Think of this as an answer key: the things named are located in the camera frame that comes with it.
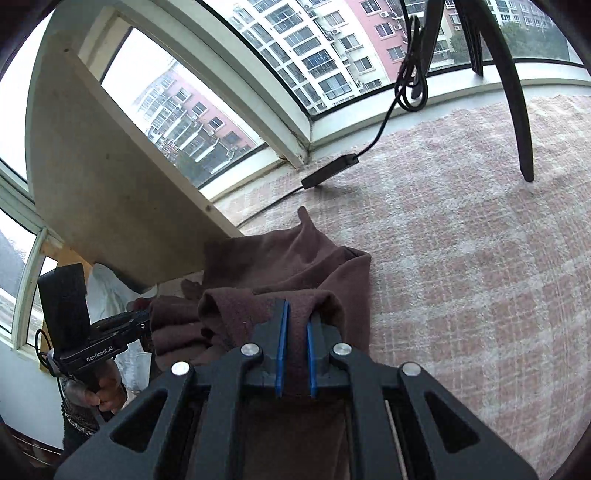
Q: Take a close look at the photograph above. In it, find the person's left hand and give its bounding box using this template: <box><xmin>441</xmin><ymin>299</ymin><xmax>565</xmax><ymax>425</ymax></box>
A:
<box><xmin>95</xmin><ymin>359</ymin><xmax>127</xmax><ymax>414</ymax></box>

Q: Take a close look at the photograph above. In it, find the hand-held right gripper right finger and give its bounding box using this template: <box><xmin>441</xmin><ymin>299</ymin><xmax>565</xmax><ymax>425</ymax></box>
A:
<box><xmin>306</xmin><ymin>313</ymin><xmax>539</xmax><ymax>480</ymax></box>

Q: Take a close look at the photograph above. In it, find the large upright wooden board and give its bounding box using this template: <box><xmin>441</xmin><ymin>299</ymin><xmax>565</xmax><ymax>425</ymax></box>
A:
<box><xmin>27</xmin><ymin>0</ymin><xmax>245</xmax><ymax>284</ymax></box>

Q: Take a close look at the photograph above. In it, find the white shirt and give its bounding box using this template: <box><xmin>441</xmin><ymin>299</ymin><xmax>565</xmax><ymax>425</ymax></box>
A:
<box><xmin>85</xmin><ymin>263</ymin><xmax>160</xmax><ymax>393</ymax></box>

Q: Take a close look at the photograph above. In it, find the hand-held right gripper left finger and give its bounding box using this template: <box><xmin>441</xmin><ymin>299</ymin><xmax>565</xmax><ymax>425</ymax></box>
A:
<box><xmin>54</xmin><ymin>298</ymin><xmax>291</xmax><ymax>480</ymax></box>

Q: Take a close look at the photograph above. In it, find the ring light cable with remote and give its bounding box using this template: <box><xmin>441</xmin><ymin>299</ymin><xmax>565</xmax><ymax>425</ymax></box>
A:
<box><xmin>259</xmin><ymin>14</ymin><xmax>430</xmax><ymax>217</ymax></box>

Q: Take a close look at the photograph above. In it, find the pine wood panel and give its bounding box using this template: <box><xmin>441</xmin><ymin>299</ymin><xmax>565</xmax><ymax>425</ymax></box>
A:
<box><xmin>41</xmin><ymin>242</ymin><xmax>93</xmax><ymax>271</ymax></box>

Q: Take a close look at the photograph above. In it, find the white window frame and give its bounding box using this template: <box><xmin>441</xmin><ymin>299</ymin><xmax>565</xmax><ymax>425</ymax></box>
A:
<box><xmin>0</xmin><ymin>0</ymin><xmax>591</xmax><ymax>361</ymax></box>

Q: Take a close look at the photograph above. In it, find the brown garment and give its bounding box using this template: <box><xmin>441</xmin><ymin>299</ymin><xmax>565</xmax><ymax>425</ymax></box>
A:
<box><xmin>150</xmin><ymin>206</ymin><xmax>372</xmax><ymax>480</ymax></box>

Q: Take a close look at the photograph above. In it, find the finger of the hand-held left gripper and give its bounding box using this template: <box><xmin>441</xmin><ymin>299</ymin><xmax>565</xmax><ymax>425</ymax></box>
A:
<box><xmin>122</xmin><ymin>308</ymin><xmax>153</xmax><ymax>344</ymax></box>

